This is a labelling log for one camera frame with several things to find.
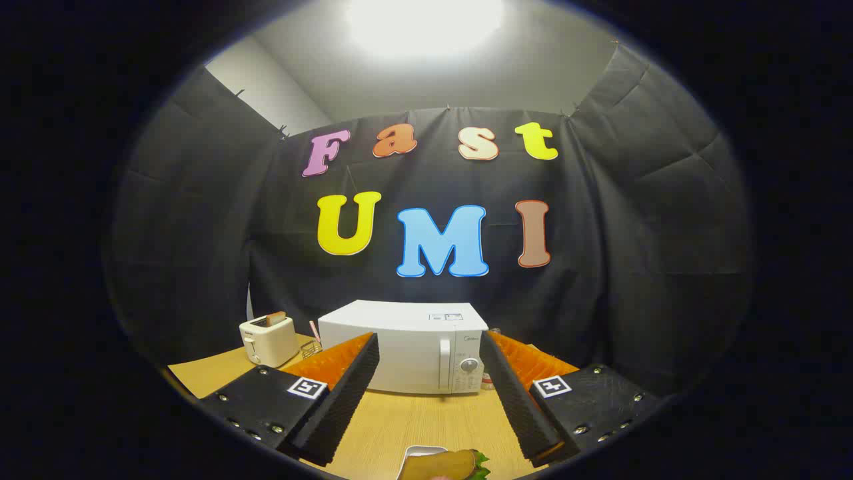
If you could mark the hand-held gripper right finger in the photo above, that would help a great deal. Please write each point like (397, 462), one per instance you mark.
(516, 400)

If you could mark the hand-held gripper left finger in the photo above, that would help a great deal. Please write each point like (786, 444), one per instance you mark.
(346, 393)

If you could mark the white microwave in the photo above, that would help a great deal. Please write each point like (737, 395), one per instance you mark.
(413, 346)

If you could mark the toast lettuce sandwich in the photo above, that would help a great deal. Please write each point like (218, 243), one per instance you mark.
(443, 465)

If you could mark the pink stick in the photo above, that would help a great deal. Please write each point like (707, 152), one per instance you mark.
(314, 331)

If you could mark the white rectangular tray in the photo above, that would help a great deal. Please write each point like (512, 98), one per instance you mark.
(414, 451)

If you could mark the white toaster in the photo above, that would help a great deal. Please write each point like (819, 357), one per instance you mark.
(270, 341)

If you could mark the toast slice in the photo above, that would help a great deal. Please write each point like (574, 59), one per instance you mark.
(276, 318)

